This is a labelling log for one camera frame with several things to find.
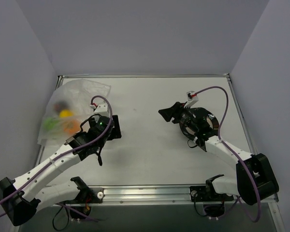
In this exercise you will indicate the black rimmed plate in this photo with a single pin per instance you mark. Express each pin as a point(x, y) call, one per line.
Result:
point(198, 123)

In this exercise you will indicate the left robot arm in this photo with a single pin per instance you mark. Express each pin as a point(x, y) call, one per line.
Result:
point(21, 198)

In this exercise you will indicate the yellow fake lemon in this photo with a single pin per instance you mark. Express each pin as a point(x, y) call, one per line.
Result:
point(65, 113)

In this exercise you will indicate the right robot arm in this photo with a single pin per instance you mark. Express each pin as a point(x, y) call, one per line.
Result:
point(254, 177)

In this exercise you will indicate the translucent plastic bag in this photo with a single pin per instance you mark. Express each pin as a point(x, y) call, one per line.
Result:
point(78, 94)

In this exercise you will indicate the aluminium front rail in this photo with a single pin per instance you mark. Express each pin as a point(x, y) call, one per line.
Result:
point(122, 195)

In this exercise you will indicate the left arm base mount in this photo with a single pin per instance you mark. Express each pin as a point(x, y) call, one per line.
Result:
point(87, 197)

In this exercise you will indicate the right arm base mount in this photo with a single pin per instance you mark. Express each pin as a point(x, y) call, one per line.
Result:
point(213, 204)

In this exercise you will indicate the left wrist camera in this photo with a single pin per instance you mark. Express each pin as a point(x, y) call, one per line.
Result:
point(100, 109)

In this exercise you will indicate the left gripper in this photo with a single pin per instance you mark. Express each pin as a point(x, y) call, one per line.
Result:
point(115, 128)

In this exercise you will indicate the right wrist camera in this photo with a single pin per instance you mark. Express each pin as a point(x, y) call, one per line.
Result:
point(192, 98)

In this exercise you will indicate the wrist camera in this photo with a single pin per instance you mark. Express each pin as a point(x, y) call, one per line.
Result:
point(100, 109)
point(192, 98)

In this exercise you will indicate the orange fake fruit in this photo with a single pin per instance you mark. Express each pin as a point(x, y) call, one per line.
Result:
point(71, 126)

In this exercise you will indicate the dark red fake fruit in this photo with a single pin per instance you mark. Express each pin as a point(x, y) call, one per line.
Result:
point(60, 106)

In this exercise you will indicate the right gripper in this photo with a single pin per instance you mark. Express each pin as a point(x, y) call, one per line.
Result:
point(176, 115)

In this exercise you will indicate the green fake fruit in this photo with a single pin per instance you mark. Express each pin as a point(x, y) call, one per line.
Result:
point(49, 123)

